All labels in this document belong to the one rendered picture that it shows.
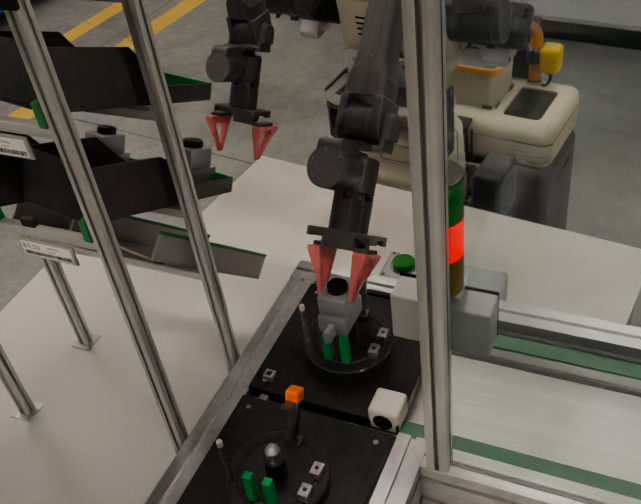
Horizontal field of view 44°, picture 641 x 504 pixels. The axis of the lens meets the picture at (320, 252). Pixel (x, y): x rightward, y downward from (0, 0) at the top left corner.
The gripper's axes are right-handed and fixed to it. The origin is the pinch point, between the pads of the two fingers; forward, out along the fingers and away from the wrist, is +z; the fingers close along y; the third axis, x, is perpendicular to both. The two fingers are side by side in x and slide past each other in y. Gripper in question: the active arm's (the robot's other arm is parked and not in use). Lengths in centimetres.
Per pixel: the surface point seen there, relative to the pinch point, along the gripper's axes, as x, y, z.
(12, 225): -28.4, -34.0, -3.1
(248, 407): -1.6, -10.1, 18.9
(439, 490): 1.6, 19.1, 23.8
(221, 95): 238, -169, -59
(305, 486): -12.3, 4.8, 23.7
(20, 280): 129, -177, 34
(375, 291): 20.6, -1.1, 0.4
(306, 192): 55, -32, -15
